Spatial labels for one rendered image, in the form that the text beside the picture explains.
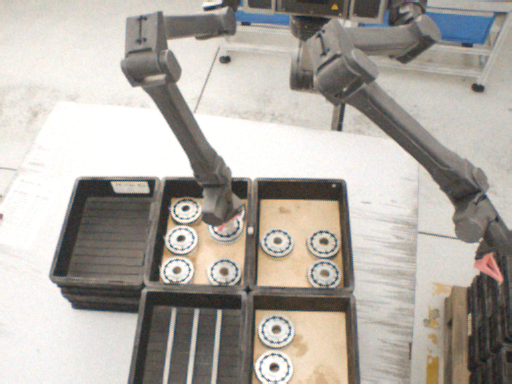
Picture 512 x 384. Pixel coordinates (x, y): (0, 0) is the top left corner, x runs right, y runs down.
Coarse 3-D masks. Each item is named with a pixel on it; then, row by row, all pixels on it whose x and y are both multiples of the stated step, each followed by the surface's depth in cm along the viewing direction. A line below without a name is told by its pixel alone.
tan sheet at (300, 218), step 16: (272, 208) 167; (288, 208) 166; (304, 208) 166; (320, 208) 165; (336, 208) 164; (272, 224) 164; (288, 224) 163; (304, 224) 162; (320, 224) 162; (336, 224) 161; (304, 240) 159; (304, 256) 156; (336, 256) 154; (272, 272) 154; (288, 272) 153; (304, 272) 153
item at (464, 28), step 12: (432, 12) 269; (444, 12) 266; (456, 12) 264; (468, 12) 262; (480, 12) 260; (492, 12) 259; (372, 24) 287; (384, 24) 284; (444, 24) 273; (456, 24) 271; (468, 24) 269; (480, 24) 267; (444, 36) 279; (456, 36) 277; (468, 36) 275; (480, 36) 272
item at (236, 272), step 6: (222, 258) 155; (228, 258) 155; (216, 264) 155; (222, 264) 155; (228, 264) 154; (234, 264) 154; (210, 270) 153; (234, 270) 152; (240, 270) 152; (210, 276) 152; (216, 276) 152; (234, 276) 151; (216, 282) 151; (222, 282) 151; (228, 282) 151; (234, 282) 150
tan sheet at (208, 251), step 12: (168, 228) 167; (192, 228) 166; (204, 228) 166; (204, 240) 163; (240, 240) 162; (168, 252) 162; (204, 252) 161; (216, 252) 160; (228, 252) 160; (240, 252) 159; (192, 264) 159; (204, 264) 158; (240, 264) 157; (204, 276) 156
